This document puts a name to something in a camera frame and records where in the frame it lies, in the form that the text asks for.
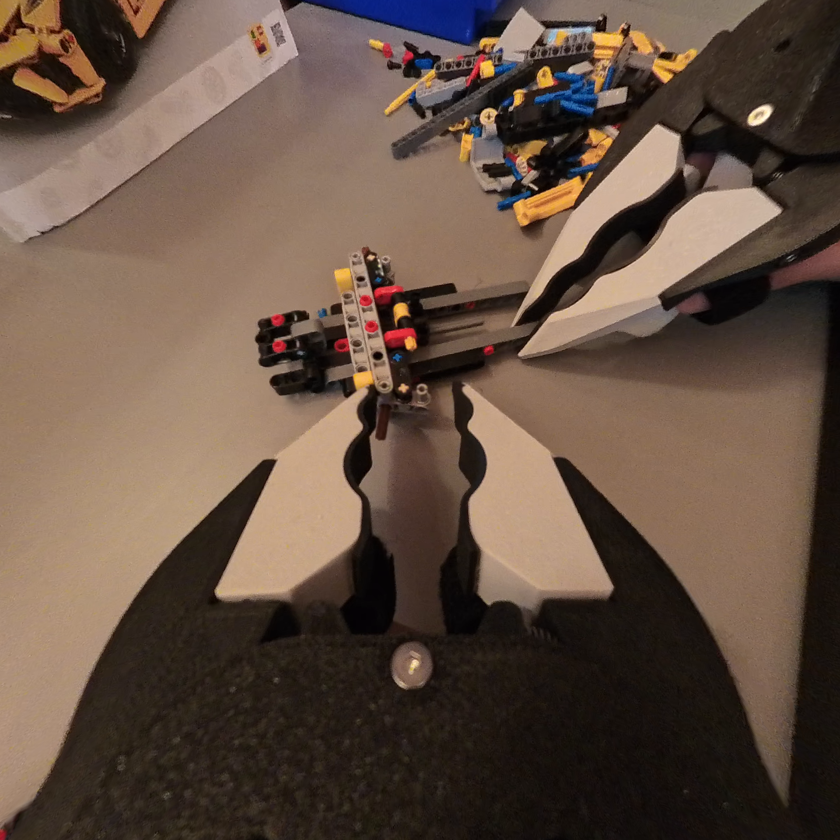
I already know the blue plastic bin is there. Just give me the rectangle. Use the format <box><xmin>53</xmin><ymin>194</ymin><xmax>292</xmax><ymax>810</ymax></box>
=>
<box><xmin>305</xmin><ymin>0</ymin><xmax>519</xmax><ymax>46</ymax></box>

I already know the toy brick chassis assembly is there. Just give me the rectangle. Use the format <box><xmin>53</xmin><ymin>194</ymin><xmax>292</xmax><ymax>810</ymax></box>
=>
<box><xmin>256</xmin><ymin>246</ymin><xmax>546</xmax><ymax>441</ymax></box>

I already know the grey instruction booklet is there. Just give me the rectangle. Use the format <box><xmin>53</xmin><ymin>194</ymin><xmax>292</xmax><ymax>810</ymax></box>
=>
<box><xmin>0</xmin><ymin>0</ymin><xmax>299</xmax><ymax>244</ymax></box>

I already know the grey desk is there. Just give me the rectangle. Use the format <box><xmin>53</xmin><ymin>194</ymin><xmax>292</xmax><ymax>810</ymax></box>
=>
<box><xmin>0</xmin><ymin>0</ymin><xmax>829</xmax><ymax>815</ymax></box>

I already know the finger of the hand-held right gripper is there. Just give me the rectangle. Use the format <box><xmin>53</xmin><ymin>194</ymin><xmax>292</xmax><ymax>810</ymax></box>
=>
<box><xmin>518</xmin><ymin>187</ymin><xmax>785</xmax><ymax>360</ymax></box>
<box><xmin>512</xmin><ymin>125</ymin><xmax>688</xmax><ymax>327</ymax></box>

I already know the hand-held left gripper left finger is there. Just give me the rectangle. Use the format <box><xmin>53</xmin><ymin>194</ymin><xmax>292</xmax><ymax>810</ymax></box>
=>
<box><xmin>215</xmin><ymin>388</ymin><xmax>375</xmax><ymax>631</ymax></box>

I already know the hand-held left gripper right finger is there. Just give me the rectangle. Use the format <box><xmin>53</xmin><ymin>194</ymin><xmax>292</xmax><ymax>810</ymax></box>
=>
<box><xmin>441</xmin><ymin>382</ymin><xmax>614</xmax><ymax>631</ymax></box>

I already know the pile of mixed toy bricks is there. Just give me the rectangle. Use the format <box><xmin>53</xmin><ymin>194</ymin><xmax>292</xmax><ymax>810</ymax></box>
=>
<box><xmin>367</xmin><ymin>7</ymin><xmax>700</xmax><ymax>227</ymax></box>

